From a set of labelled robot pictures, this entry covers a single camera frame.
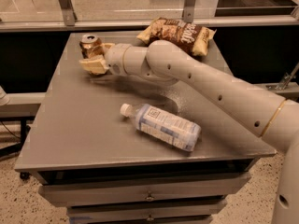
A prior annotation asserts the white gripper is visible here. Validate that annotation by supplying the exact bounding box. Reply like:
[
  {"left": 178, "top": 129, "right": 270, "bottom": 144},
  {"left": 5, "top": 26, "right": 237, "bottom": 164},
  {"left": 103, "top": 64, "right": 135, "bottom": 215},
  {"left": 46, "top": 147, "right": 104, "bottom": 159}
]
[{"left": 79, "top": 43, "right": 132, "bottom": 77}]

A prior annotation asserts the orange soda can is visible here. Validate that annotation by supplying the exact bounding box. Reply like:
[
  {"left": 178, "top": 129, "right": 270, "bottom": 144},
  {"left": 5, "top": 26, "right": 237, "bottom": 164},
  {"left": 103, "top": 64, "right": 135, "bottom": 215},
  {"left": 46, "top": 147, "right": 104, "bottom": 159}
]
[{"left": 79, "top": 34, "right": 104, "bottom": 59}]

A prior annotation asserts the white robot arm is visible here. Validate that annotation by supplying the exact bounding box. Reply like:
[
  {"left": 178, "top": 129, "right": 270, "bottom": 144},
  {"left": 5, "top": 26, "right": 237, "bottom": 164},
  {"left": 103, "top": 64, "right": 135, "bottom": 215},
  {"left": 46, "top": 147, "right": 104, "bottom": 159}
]
[{"left": 79, "top": 35, "right": 299, "bottom": 224}]

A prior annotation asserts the brown chip bag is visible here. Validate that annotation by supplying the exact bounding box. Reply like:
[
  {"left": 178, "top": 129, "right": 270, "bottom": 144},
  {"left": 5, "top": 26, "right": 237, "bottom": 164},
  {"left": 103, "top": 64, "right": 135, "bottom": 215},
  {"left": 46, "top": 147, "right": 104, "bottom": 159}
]
[{"left": 137, "top": 18, "right": 215, "bottom": 56}]

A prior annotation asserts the grey drawer cabinet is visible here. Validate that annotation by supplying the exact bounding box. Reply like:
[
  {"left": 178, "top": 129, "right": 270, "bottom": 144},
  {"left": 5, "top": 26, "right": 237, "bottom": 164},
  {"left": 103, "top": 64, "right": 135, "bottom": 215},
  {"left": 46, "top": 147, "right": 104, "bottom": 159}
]
[{"left": 14, "top": 31, "right": 277, "bottom": 224}]

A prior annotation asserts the clear plastic water bottle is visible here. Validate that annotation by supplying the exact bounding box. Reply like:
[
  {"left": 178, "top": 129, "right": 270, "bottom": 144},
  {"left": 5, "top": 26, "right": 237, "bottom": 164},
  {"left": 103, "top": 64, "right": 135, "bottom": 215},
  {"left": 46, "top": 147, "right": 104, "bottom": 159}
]
[{"left": 120, "top": 104, "right": 202, "bottom": 152}]

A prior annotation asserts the upper grey drawer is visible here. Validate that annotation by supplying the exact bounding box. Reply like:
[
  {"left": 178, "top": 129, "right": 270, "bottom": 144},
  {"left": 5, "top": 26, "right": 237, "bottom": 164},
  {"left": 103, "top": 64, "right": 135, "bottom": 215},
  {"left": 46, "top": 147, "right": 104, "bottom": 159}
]
[{"left": 38, "top": 172, "right": 250, "bottom": 207}]

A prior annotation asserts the grey drawer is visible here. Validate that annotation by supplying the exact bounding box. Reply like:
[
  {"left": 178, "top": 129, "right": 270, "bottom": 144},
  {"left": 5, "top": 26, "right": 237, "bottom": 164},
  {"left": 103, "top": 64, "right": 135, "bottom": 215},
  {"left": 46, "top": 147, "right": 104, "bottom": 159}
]
[
  {"left": 67, "top": 199, "right": 227, "bottom": 224},
  {"left": 38, "top": 172, "right": 250, "bottom": 207}
]

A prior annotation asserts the lower grey drawer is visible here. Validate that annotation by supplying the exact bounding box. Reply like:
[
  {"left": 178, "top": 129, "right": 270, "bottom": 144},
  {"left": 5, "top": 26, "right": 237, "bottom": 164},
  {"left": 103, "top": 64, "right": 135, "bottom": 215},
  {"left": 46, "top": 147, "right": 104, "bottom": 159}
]
[{"left": 67, "top": 199, "right": 227, "bottom": 224}]

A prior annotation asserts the left metal railing post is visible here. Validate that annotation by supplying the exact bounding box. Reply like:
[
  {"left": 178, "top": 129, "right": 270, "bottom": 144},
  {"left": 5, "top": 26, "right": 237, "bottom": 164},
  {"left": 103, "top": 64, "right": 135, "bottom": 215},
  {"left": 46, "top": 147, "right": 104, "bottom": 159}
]
[{"left": 58, "top": 0, "right": 77, "bottom": 26}]

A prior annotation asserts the metal railing post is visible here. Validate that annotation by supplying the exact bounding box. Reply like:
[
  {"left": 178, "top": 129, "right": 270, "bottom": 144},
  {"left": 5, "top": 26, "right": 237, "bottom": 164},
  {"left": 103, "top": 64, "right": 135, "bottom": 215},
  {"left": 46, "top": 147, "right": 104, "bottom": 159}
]
[
  {"left": 58, "top": 0, "right": 77, "bottom": 26},
  {"left": 182, "top": 0, "right": 196, "bottom": 22}
]

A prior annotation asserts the right metal railing post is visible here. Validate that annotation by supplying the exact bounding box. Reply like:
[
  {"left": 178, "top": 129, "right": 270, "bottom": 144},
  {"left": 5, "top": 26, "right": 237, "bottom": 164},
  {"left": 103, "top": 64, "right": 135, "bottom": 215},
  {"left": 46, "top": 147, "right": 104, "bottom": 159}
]
[{"left": 182, "top": 0, "right": 196, "bottom": 22}]

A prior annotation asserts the black cable on floor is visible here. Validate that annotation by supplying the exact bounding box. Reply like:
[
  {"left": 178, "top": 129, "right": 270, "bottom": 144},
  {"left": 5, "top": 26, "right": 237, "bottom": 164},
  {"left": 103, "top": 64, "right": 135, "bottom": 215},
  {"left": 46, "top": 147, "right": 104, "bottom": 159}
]
[{"left": 0, "top": 120, "right": 22, "bottom": 142}]

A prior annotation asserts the horizontal metal rail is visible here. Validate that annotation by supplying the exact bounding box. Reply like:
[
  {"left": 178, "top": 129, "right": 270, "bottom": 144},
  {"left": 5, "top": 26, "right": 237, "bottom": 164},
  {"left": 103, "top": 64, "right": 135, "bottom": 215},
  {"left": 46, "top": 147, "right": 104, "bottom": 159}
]
[{"left": 0, "top": 15, "right": 299, "bottom": 33}]

